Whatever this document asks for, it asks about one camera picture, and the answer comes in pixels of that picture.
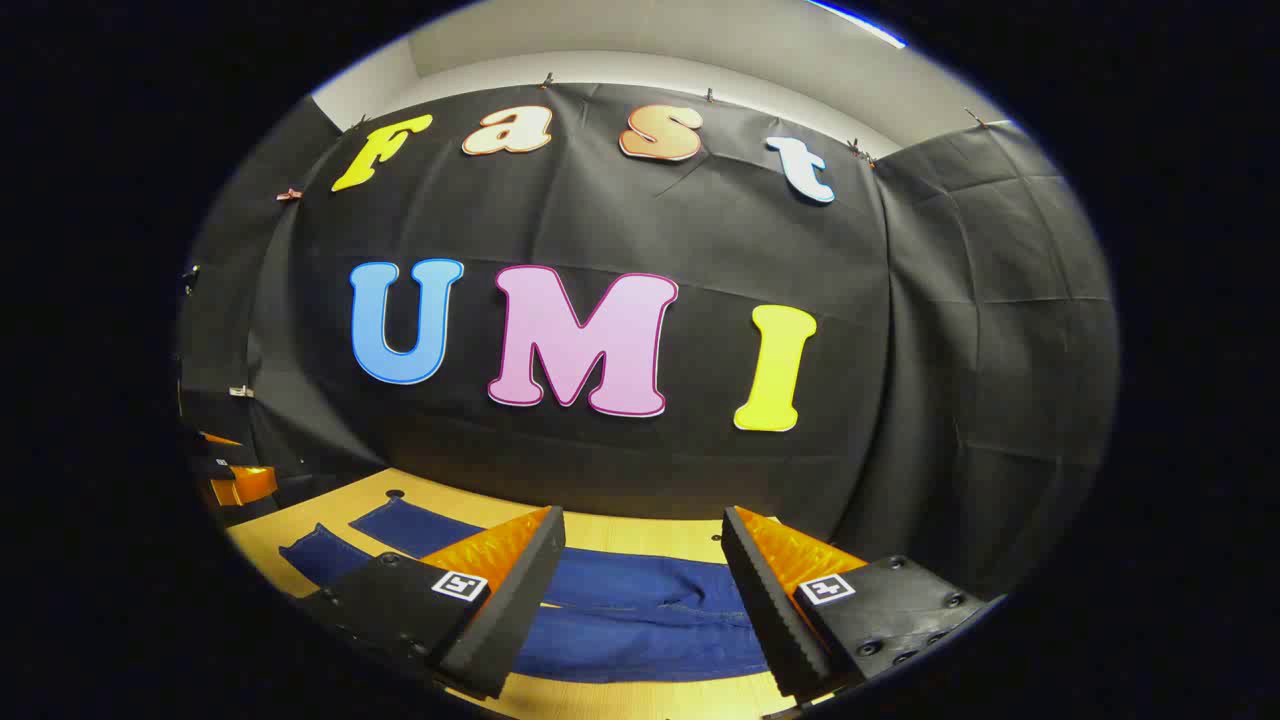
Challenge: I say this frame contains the black backdrop cloth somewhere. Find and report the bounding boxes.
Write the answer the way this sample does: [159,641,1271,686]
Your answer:
[175,82,1121,601]

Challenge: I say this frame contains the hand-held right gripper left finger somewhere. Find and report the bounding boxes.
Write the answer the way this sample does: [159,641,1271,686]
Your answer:
[295,506,567,701]

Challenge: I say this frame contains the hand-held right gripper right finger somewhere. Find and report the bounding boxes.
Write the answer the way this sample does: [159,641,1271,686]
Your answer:
[720,505,1004,703]

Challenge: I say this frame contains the blue denim jeans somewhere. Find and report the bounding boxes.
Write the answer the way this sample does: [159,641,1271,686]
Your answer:
[278,497,771,686]

